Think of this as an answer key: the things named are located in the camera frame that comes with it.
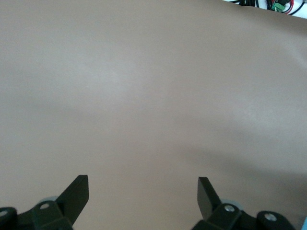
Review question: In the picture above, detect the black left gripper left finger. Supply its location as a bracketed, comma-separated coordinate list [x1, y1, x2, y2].
[0, 174, 90, 230]

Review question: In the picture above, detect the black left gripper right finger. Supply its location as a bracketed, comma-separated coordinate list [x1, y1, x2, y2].
[191, 176, 296, 230]

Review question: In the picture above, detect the brown table cover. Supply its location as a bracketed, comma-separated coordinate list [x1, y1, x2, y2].
[0, 0, 307, 230]

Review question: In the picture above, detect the green terminal connector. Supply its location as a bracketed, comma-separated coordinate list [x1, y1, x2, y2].
[272, 0, 288, 13]

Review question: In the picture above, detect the black cable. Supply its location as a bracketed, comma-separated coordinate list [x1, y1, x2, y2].
[237, 0, 260, 8]

